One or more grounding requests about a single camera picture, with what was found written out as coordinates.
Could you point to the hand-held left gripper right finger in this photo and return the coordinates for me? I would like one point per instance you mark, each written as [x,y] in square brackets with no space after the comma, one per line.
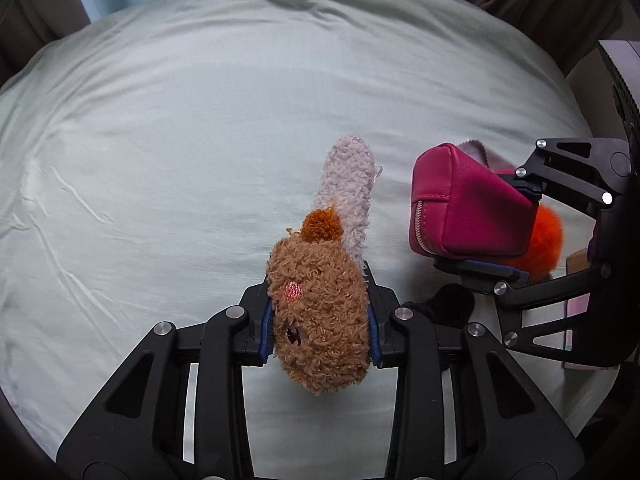
[375,342]

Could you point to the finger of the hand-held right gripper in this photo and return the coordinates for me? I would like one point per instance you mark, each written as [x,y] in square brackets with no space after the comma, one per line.
[570,165]
[500,275]

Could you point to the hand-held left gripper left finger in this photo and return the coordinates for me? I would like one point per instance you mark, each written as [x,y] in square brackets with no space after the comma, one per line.
[267,327]

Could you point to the brown and grey plush toy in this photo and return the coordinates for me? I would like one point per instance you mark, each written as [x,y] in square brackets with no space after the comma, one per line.
[320,310]

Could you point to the magenta zip pouch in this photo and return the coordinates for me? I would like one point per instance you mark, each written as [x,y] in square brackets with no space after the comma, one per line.
[465,210]

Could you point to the pink box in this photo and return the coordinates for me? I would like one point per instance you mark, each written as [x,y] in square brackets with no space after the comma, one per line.
[577,320]

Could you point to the orange fluffy pom-pom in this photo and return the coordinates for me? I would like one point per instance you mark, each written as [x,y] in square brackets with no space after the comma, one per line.
[545,245]

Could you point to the dark perforated appliance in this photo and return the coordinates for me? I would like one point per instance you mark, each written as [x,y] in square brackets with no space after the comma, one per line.
[625,90]

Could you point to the grey cloth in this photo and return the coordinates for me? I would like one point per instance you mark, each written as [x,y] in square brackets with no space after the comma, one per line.
[475,150]

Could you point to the brown curtain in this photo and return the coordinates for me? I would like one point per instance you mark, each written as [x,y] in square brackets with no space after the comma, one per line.
[540,0]
[35,5]

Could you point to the pale green bed sheet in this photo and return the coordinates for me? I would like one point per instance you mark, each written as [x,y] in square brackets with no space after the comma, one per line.
[175,135]

